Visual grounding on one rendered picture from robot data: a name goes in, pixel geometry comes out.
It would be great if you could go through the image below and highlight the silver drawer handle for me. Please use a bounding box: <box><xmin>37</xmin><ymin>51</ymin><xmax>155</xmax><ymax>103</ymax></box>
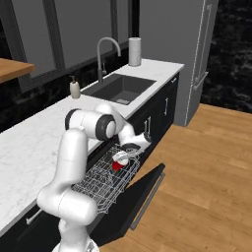
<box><xmin>25</xmin><ymin>208</ymin><xmax>44</xmax><ymax>226</ymax></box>

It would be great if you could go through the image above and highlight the grey framed window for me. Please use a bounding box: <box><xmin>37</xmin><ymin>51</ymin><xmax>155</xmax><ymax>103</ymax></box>
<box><xmin>0</xmin><ymin>0</ymin><xmax>140</xmax><ymax>94</ymax></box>

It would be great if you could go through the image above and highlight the grey dishwasher door handle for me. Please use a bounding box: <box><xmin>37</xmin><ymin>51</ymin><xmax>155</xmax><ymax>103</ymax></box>
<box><xmin>129</xmin><ymin>171</ymin><xmax>166</xmax><ymax>231</ymax></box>

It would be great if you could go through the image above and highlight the black cupboard door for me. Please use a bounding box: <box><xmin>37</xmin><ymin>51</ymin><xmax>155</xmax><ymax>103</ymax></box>
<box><xmin>158</xmin><ymin>73</ymin><xmax>180</xmax><ymax>135</ymax></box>
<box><xmin>128</xmin><ymin>96</ymin><xmax>162</xmax><ymax>159</ymax></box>

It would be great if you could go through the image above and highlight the black drawer front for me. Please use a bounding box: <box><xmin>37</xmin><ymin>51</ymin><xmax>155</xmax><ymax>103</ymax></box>
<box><xmin>0</xmin><ymin>205</ymin><xmax>62</xmax><ymax>252</ymax></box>

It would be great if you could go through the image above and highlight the grey curved tap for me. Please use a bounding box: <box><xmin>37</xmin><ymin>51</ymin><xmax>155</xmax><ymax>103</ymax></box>
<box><xmin>95</xmin><ymin>36</ymin><xmax>122</xmax><ymax>85</ymax></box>

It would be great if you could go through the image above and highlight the red cup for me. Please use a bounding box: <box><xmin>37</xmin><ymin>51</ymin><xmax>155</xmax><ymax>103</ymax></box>
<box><xmin>111</xmin><ymin>160</ymin><xmax>128</xmax><ymax>172</ymax></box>

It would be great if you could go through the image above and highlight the black dishwasher door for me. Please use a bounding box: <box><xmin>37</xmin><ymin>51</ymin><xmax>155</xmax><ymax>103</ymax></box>
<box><xmin>89</xmin><ymin>162</ymin><xmax>166</xmax><ymax>248</ymax></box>

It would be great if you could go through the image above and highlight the dark grey sink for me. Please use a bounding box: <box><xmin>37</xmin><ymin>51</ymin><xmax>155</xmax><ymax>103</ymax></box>
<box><xmin>81</xmin><ymin>73</ymin><xmax>158</xmax><ymax>106</ymax></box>

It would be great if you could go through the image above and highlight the grey fridge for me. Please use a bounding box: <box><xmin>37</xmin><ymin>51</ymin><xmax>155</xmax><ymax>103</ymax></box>
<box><xmin>139</xmin><ymin>0</ymin><xmax>220</xmax><ymax>128</ymax></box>

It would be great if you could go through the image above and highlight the wire dishwasher rack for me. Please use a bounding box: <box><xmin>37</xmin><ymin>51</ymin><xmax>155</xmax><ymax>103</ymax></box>
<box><xmin>70</xmin><ymin>145</ymin><xmax>143</xmax><ymax>215</ymax></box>

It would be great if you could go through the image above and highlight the white paper towel roll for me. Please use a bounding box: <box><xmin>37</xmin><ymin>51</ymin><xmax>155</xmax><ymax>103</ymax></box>
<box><xmin>127</xmin><ymin>36</ymin><xmax>143</xmax><ymax>68</ymax></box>

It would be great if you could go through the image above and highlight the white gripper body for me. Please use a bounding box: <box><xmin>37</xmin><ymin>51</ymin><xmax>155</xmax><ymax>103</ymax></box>
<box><xmin>112</xmin><ymin>149</ymin><xmax>142</xmax><ymax>165</ymax></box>

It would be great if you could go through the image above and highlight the wooden shelf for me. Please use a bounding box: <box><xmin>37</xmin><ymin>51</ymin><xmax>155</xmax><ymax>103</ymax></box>
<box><xmin>0</xmin><ymin>57</ymin><xmax>36</xmax><ymax>85</ymax></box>

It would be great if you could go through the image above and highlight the beige soap dispenser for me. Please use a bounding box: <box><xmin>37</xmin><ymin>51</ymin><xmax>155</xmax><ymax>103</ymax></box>
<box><xmin>69</xmin><ymin>75</ymin><xmax>82</xmax><ymax>100</ymax></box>

